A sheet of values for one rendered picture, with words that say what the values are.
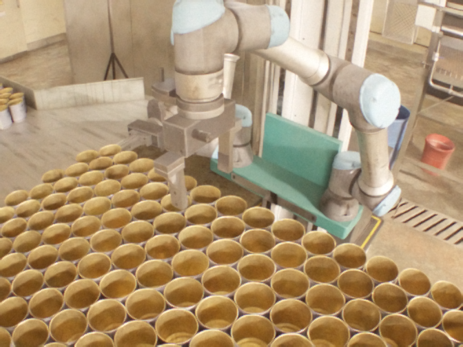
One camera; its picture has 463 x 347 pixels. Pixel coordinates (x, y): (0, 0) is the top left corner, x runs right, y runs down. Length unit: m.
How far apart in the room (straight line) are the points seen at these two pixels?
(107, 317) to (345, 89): 0.70
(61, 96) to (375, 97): 1.21
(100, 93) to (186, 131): 1.02
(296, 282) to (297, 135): 0.84
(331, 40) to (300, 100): 0.30
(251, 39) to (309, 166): 0.96
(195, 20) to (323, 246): 0.50
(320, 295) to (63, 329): 0.46
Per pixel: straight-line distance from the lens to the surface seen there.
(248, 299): 0.66
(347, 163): 1.19
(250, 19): 0.55
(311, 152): 1.41
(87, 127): 1.35
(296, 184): 1.44
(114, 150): 1.06
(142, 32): 3.29
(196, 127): 0.54
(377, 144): 0.96
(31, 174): 1.16
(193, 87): 0.53
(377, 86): 0.82
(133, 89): 1.50
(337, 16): 1.31
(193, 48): 0.51
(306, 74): 0.86
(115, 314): 0.66
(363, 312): 0.66
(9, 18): 7.46
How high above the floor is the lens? 1.66
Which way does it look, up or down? 35 degrees down
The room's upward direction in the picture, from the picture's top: 2 degrees clockwise
